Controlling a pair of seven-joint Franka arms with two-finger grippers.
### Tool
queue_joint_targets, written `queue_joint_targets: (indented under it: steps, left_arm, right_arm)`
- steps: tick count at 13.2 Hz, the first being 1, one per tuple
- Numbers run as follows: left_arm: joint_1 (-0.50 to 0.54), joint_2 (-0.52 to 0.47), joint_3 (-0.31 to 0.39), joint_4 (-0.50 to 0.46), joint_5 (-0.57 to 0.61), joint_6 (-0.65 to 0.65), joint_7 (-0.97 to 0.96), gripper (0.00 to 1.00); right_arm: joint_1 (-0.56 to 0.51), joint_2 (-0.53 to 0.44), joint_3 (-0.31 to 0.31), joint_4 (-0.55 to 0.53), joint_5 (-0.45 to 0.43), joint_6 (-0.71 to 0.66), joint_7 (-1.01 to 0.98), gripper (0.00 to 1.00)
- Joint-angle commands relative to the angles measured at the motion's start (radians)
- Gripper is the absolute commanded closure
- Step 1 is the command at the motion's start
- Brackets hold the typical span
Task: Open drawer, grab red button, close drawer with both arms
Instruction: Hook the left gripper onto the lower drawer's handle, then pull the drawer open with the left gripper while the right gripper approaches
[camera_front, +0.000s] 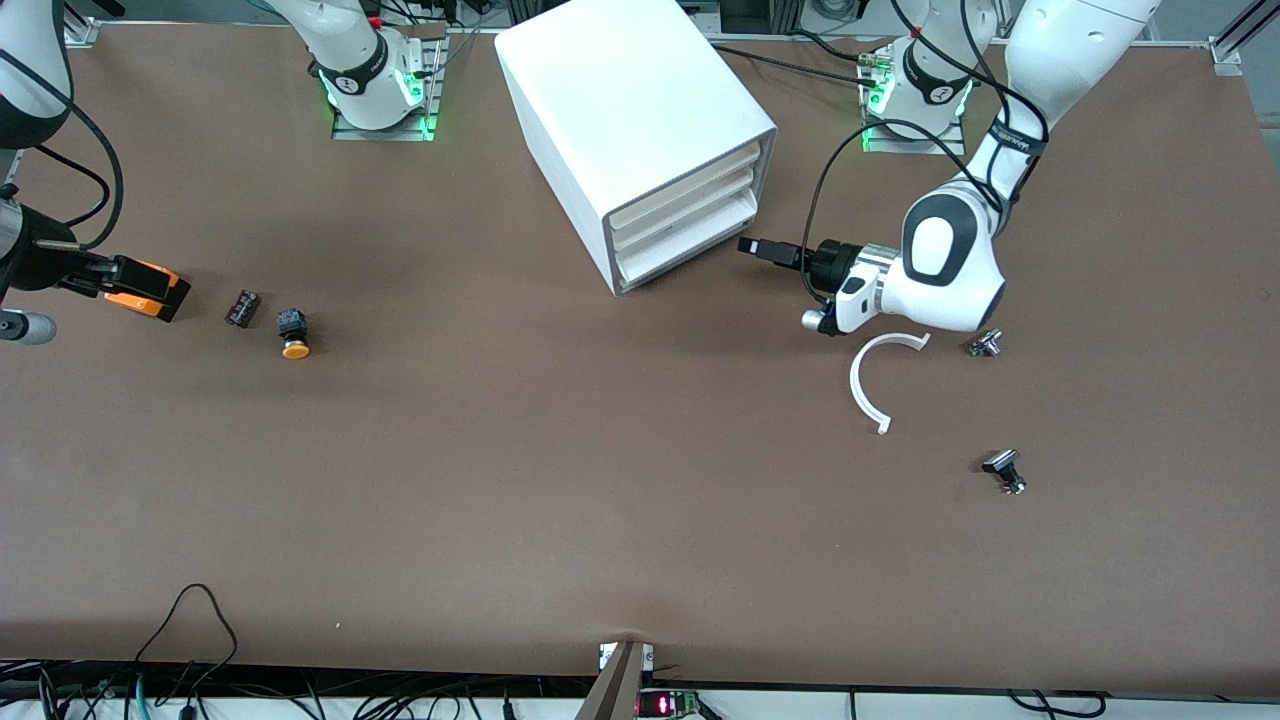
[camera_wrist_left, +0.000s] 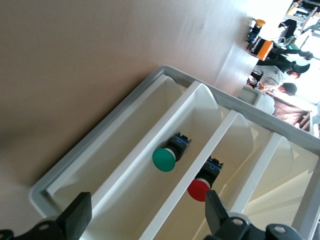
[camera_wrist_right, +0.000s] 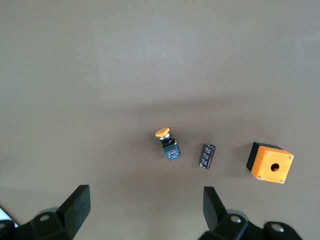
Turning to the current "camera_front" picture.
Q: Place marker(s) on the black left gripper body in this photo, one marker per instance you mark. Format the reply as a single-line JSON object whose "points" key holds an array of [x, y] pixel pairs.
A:
{"points": [[829, 263]]}

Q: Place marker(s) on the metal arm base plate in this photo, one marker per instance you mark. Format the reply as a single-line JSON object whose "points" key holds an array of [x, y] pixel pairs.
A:
{"points": [[345, 133], [950, 147]]}

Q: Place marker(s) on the large white cabinet drawer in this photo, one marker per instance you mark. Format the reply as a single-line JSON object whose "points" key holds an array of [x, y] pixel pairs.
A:
{"points": [[690, 238]]}

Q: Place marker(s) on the white clamp bracket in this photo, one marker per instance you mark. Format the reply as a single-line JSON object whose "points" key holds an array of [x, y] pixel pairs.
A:
{"points": [[605, 655]]}

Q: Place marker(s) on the yellow push button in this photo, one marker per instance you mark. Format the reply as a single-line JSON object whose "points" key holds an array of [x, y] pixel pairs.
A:
{"points": [[295, 349]]}

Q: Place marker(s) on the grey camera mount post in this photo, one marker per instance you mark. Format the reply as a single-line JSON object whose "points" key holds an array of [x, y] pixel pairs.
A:
{"points": [[615, 690]]}

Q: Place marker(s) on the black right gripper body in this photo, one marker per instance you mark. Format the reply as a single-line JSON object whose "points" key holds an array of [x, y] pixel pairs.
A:
{"points": [[40, 268]]}

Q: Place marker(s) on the black headed metal switch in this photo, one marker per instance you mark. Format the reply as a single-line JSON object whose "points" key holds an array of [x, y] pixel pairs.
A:
{"points": [[1000, 462]]}

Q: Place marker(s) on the small silver connector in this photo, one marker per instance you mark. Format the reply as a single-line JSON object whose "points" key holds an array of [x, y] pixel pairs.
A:
{"points": [[986, 344]]}

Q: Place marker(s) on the white curved plastic arc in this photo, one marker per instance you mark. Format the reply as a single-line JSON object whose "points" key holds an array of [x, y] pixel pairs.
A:
{"points": [[853, 385]]}

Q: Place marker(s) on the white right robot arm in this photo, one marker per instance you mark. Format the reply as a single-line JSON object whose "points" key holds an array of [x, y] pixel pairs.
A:
{"points": [[355, 60]]}

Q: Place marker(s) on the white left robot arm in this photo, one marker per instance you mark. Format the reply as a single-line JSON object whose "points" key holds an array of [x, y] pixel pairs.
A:
{"points": [[940, 260]]}

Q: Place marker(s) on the orange box with hole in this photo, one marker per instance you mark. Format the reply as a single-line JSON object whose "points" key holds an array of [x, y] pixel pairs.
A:
{"points": [[135, 303]]}

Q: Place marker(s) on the circuit board with red display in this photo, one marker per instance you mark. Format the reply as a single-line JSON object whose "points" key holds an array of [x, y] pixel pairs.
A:
{"points": [[665, 705]]}

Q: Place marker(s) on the small black contact block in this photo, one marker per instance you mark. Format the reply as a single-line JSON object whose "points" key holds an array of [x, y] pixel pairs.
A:
{"points": [[243, 308]]}

